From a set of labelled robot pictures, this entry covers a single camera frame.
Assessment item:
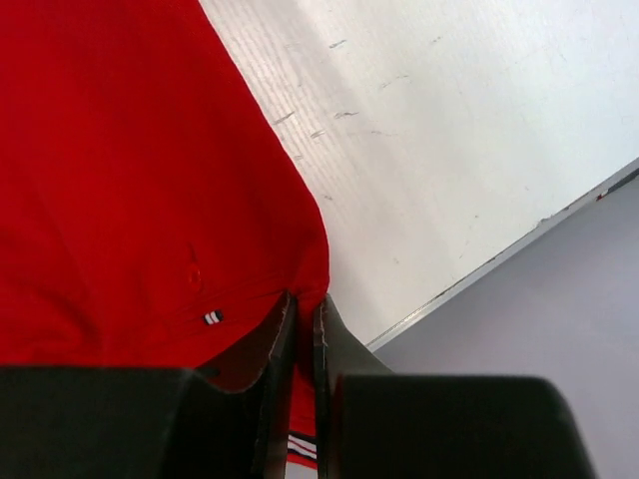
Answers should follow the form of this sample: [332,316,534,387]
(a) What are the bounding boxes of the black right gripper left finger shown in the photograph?
[1,294,297,478]

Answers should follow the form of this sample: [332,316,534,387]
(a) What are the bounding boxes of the red trousers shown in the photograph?
[1,1,329,469]

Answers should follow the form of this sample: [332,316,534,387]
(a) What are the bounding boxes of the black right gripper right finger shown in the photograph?
[314,298,595,478]

